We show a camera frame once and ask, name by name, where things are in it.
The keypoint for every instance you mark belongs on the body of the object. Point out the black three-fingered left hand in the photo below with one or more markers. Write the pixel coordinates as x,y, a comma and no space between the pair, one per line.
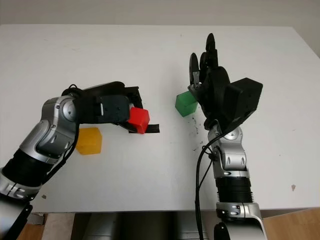
105,88

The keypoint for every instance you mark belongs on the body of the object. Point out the black three-fingered right hand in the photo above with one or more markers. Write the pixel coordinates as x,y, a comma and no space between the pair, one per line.
215,87

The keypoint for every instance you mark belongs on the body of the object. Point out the green cube block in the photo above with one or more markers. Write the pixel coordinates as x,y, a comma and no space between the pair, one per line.
185,103

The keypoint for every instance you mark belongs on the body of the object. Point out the red cube block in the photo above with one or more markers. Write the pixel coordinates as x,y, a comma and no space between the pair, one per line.
138,120

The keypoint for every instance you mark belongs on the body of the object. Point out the yellow cube block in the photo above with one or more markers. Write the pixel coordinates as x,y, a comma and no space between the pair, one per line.
91,142

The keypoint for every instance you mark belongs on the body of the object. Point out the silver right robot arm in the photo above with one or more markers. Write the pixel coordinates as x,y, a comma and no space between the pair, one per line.
232,160

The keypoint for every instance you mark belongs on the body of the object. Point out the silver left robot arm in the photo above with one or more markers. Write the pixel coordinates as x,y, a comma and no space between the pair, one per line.
47,132

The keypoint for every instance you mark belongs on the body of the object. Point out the black tape strip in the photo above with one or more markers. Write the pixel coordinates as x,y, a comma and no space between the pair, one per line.
153,128

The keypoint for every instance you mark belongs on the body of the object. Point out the dark robot torso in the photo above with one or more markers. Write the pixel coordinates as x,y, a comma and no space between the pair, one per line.
140,226

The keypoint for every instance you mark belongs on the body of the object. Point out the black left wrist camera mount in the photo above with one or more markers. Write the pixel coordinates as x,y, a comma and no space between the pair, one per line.
112,110

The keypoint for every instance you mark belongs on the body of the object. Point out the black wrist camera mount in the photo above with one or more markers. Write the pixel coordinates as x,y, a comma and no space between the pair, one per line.
112,110
242,102

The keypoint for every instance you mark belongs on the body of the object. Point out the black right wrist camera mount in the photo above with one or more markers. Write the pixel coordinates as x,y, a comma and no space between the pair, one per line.
242,102

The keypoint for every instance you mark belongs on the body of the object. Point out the grey metal table bracket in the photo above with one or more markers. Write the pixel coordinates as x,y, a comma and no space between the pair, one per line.
36,218

